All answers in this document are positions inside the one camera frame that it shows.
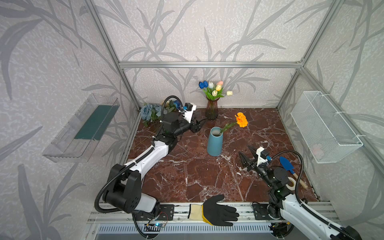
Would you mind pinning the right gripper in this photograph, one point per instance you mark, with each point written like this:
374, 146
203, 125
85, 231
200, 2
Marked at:
253, 163

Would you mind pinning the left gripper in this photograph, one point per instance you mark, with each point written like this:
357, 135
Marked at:
194, 126

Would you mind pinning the teal ceramic vase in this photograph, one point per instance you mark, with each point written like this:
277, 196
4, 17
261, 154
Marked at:
215, 142

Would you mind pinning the orange marigold flower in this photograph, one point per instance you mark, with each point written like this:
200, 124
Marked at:
241, 121

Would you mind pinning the pink glass vase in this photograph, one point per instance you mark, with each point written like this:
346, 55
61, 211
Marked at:
212, 111

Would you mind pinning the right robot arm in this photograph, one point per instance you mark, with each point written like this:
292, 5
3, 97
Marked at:
286, 204

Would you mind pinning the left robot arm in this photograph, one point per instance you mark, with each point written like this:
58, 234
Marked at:
123, 189

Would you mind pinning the dusty blue rose bunch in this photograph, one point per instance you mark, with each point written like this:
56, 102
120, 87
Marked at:
151, 113

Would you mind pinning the blue hand trowel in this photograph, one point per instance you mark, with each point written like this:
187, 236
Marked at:
289, 167

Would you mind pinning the white tape roll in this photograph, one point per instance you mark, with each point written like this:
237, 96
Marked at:
291, 185

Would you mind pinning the black work glove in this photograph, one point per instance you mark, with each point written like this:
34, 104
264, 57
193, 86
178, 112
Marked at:
213, 213

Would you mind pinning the clear acrylic shelf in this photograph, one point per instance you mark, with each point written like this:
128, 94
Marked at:
79, 138

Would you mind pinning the small circuit board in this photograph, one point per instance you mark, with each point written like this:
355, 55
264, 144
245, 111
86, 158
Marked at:
155, 227

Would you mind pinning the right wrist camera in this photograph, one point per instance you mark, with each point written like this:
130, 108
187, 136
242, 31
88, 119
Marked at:
263, 156

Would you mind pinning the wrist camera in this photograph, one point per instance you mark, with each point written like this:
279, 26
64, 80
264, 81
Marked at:
187, 111
263, 156

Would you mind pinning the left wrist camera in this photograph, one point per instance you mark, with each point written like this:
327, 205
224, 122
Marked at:
187, 111

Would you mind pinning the white wire basket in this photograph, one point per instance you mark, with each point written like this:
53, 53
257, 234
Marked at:
327, 134

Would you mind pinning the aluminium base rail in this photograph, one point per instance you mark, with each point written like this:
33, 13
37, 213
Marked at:
179, 212

